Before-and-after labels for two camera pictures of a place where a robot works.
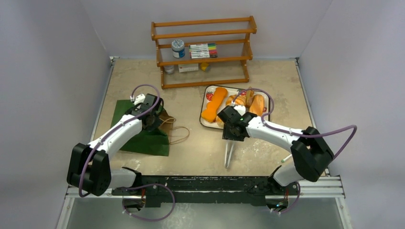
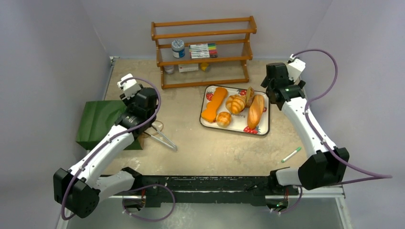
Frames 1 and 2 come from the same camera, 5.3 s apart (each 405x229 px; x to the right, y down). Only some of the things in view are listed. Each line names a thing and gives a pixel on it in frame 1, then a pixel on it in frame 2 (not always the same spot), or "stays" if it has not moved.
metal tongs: x=226 y=162 -> x=175 y=148
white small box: x=187 y=67 stays
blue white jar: x=178 y=48 stays
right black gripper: x=232 y=135 -> x=277 y=77
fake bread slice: x=250 y=94 stays
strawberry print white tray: x=230 y=91 stays
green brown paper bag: x=156 y=142 -> x=96 y=118
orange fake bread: x=209 y=112 stays
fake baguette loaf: x=257 y=105 stays
